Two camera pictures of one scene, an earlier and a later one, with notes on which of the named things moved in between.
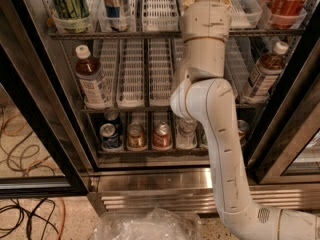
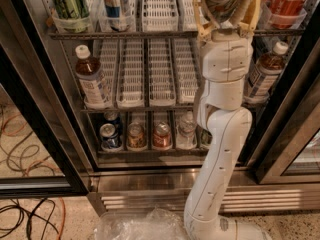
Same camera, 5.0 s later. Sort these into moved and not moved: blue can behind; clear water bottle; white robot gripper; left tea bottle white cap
Moved: white robot gripper
Not moved: left tea bottle white cap; blue can behind; clear water bottle
